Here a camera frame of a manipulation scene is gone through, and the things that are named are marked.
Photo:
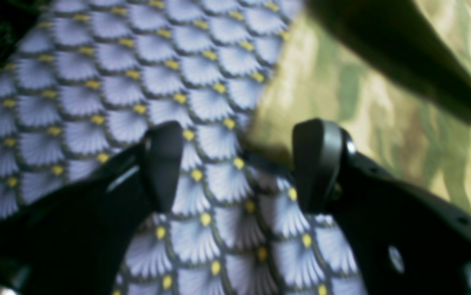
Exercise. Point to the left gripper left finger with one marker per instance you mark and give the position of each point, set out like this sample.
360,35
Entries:
72,241

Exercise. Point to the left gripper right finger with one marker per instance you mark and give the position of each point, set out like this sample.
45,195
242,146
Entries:
406,240

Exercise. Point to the camouflage T-shirt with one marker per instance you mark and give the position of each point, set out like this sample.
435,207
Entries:
396,74

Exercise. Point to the purple fan-pattern tablecloth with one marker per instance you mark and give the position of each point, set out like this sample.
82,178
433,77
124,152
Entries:
93,76

